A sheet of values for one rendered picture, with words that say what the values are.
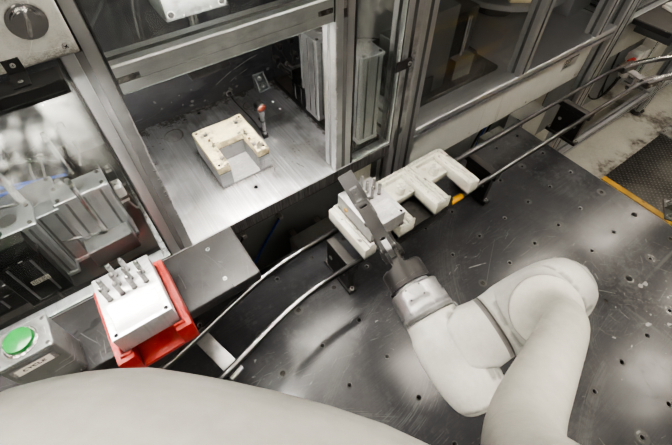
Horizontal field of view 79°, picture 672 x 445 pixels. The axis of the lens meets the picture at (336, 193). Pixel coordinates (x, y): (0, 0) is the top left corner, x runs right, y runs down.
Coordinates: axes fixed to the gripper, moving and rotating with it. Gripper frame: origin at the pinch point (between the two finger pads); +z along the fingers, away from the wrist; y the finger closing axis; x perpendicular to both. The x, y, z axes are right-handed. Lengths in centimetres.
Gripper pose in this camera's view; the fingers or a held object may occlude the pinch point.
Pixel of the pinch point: (356, 193)
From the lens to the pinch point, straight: 79.0
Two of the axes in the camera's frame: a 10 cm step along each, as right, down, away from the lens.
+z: -4.5, -7.9, 4.2
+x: -8.5, 5.2, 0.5
